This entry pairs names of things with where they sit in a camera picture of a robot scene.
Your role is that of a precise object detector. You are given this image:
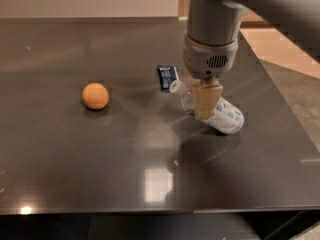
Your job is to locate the dark blue snack packet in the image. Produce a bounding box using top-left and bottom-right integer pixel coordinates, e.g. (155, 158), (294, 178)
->
(157, 65), (179, 92)

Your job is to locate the orange ball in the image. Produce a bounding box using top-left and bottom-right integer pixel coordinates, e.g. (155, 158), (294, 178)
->
(81, 83), (109, 110)

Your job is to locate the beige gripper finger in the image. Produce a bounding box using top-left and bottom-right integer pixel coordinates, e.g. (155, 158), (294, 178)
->
(195, 77), (223, 120)

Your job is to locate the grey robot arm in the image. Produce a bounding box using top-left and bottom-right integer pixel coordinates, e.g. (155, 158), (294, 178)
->
(183, 0), (320, 119)

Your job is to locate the clear blue-labelled water bottle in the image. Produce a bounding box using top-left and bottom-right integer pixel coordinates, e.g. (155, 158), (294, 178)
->
(169, 80), (244, 135)

